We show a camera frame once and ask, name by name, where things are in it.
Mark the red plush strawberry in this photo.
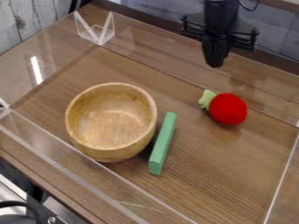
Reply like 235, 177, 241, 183
199, 89, 248, 126

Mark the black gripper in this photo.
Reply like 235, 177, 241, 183
181, 13, 259, 68

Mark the wooden bowl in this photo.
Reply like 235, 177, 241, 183
65, 82, 157, 163

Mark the green rectangular block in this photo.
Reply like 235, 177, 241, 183
148, 112, 176, 175

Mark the black cable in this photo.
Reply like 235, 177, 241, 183
0, 200, 33, 217

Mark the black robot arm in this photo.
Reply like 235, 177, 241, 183
181, 0, 260, 68

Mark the black clamp bracket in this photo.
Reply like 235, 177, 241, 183
25, 195, 68, 224

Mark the clear acrylic tray wall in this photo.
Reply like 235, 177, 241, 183
0, 7, 299, 224

